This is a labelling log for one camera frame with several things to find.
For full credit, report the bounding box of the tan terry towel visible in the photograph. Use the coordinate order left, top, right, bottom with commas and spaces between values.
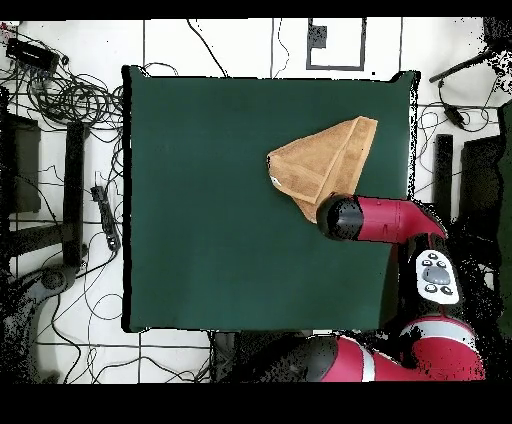
266, 115, 379, 224

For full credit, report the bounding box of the dark green table cloth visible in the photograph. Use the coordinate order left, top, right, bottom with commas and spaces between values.
121, 63, 421, 335

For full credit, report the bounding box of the black power strip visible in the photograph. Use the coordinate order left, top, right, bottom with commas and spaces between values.
90, 184, 122, 253

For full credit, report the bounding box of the black upright bar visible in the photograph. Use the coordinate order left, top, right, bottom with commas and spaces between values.
62, 121, 87, 268
433, 133, 455, 225

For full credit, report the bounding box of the dark grey square plate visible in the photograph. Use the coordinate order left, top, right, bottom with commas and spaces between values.
307, 24, 328, 50

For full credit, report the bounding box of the dark stand base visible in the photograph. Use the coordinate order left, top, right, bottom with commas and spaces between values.
0, 263, 78, 383

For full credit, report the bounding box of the black power adapter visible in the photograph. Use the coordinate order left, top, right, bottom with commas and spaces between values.
442, 104, 468, 130

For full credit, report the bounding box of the dark box panel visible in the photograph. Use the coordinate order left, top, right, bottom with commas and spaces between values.
0, 111, 42, 215
456, 135, 506, 241

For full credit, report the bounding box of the black tripod boom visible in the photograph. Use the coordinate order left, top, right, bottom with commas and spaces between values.
428, 16, 512, 84

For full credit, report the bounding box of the grey square frame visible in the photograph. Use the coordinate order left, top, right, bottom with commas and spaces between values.
306, 17, 367, 72

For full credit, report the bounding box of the long black cable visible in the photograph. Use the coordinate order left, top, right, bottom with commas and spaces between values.
185, 18, 230, 78

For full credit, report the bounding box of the black cable bundle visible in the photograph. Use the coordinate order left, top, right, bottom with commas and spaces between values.
23, 67, 124, 133

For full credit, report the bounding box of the black network switch box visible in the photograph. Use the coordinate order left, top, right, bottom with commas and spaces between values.
5, 36, 61, 74

